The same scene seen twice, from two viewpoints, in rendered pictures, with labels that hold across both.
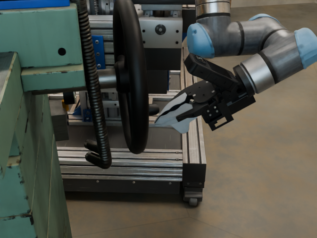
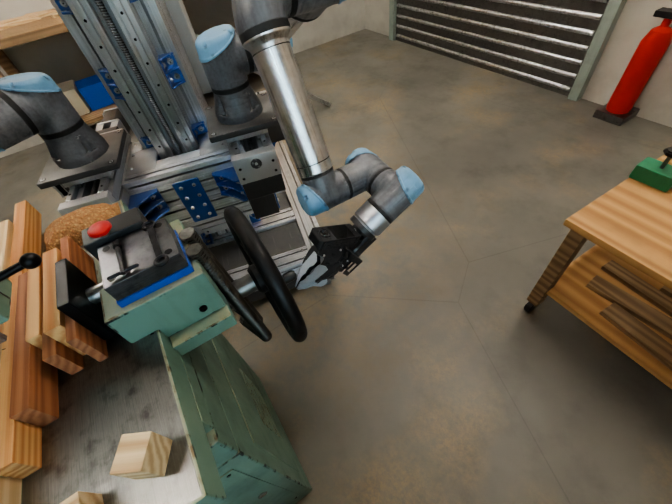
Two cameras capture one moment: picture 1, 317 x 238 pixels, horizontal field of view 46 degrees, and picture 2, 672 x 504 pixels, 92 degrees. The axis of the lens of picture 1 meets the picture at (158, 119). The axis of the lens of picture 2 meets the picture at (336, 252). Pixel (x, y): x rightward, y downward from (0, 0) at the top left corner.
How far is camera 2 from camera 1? 0.30 m
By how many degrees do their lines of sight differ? 21
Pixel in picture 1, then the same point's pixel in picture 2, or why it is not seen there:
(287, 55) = (397, 201)
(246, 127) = not seen: hidden behind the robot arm
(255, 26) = (358, 171)
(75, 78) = (226, 323)
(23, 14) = (150, 302)
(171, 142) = (293, 239)
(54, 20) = (184, 291)
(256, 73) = (374, 224)
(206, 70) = (332, 242)
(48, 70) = (197, 329)
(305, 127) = not seen: hidden behind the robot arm
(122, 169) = not seen: hidden behind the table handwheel
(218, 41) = (330, 199)
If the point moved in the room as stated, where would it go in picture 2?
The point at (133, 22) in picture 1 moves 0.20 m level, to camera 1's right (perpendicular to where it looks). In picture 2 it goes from (263, 257) to (383, 215)
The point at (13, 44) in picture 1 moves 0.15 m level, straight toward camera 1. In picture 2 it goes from (152, 327) to (200, 408)
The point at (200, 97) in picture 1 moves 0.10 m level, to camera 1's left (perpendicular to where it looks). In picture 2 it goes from (331, 258) to (288, 274)
